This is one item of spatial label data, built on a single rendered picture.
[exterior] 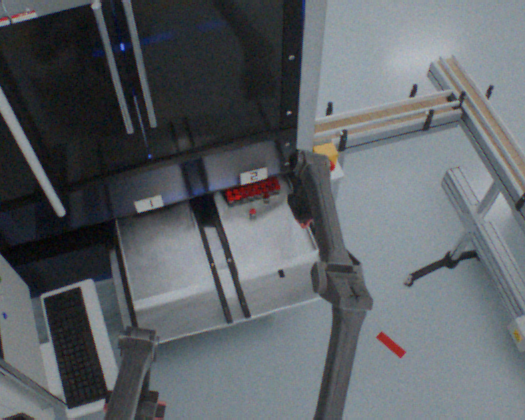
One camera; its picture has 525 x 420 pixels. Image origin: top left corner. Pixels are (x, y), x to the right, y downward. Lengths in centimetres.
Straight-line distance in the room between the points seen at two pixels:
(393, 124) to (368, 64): 161
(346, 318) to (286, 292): 65
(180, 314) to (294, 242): 43
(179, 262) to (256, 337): 91
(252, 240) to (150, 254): 33
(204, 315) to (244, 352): 90
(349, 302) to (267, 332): 154
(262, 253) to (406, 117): 76
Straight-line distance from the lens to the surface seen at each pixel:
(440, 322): 278
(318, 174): 139
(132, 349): 115
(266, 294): 175
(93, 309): 189
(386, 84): 358
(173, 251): 183
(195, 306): 174
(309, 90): 156
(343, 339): 114
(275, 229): 185
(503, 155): 216
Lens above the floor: 249
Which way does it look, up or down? 58 degrees down
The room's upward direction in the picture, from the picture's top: 2 degrees counter-clockwise
